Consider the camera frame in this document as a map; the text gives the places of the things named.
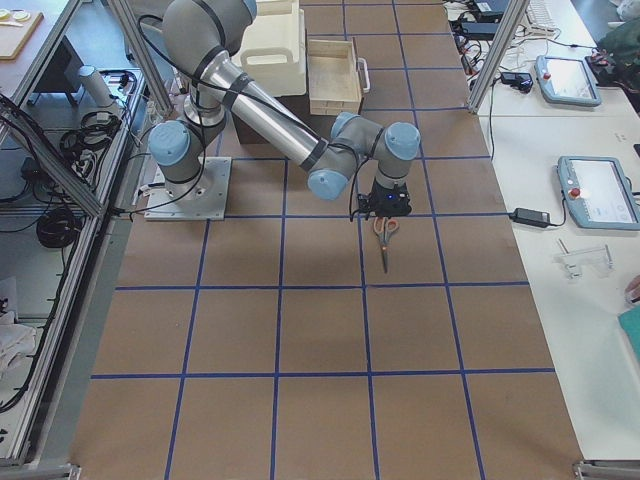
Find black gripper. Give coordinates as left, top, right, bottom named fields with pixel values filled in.
left=357, top=180, right=412, bottom=218

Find orange grey handled scissors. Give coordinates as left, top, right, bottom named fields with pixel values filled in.
left=373, top=217, right=399, bottom=273

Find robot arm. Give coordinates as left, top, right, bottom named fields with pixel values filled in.
left=162, top=1, right=421, bottom=217

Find dark brown drawer cabinet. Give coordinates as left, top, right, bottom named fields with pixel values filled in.
left=231, top=94, right=310, bottom=146

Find wooden drawer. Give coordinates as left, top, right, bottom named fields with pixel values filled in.
left=307, top=39, right=363, bottom=116

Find black power brick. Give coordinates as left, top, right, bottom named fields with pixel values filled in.
left=509, top=207, right=551, bottom=228

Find white plastic storage box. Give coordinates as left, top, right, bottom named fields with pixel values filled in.
left=232, top=1, right=307, bottom=97

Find near teach pendant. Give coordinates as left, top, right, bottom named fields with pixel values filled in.
left=557, top=156, right=639, bottom=231

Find teach pendant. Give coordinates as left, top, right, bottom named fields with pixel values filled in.
left=557, top=156, right=639, bottom=231
left=534, top=55, right=602, bottom=107

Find far teach pendant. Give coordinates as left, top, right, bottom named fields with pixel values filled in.
left=534, top=55, right=602, bottom=107

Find teal folder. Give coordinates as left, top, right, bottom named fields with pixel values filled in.
left=618, top=306, right=640, bottom=361

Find grey cylinder device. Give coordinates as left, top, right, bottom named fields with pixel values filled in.
left=78, top=65, right=112, bottom=107

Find wooden cutting board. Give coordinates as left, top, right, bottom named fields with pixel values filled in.
left=1, top=8, right=44, bottom=61

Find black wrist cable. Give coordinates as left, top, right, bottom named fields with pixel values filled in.
left=348, top=149, right=374, bottom=222

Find white drawer handle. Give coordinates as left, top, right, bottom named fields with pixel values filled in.
left=356, top=57, right=371, bottom=94

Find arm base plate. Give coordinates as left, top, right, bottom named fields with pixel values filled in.
left=144, top=157, right=232, bottom=221

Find clear acrylic bracket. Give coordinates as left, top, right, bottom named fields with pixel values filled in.
left=554, top=239, right=614, bottom=280

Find aluminium frame post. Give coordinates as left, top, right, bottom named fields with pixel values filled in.
left=468, top=0, right=529, bottom=114

